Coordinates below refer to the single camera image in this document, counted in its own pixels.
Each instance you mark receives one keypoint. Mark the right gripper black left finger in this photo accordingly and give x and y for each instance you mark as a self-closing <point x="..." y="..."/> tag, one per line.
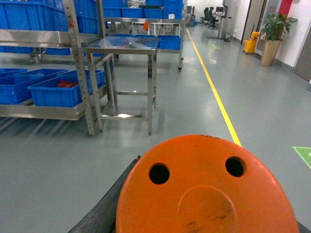
<point x="102" y="217"/>

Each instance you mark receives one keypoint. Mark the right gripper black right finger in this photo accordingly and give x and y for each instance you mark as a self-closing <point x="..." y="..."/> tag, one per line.
<point x="302" y="228"/>

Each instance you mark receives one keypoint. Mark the orange round cap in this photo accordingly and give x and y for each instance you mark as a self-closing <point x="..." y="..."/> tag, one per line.
<point x="202" y="184"/>

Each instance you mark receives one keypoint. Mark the blue bin with red parts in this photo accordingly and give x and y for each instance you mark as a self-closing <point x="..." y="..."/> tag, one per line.
<point x="47" y="93"/>

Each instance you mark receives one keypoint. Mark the red parts in bin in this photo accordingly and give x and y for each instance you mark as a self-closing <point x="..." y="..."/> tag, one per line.
<point x="66" y="84"/>

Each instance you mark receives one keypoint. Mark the stainless steel shelf rack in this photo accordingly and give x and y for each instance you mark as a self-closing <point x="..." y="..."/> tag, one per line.
<point x="61" y="50"/>

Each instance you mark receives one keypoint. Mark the blue bin on lower shelf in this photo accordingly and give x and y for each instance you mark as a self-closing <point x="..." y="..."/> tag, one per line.
<point x="6" y="72"/>
<point x="14" y="89"/>

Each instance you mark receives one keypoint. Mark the far steel shelf rack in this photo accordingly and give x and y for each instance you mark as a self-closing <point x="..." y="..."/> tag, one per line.
<point x="165" y="19"/>

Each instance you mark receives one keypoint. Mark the large blue crate upper shelf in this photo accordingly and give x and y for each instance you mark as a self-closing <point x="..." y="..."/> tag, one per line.
<point x="35" y="16"/>

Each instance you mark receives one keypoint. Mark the stainless steel table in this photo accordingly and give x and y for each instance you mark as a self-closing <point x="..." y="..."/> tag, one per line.
<point x="130" y="94"/>

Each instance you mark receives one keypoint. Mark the yellow mop bucket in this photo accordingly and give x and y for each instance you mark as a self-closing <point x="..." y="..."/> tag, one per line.
<point x="250" y="44"/>

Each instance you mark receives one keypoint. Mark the potted plant in gold pot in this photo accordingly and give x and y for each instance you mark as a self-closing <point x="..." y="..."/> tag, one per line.
<point x="272" y="33"/>

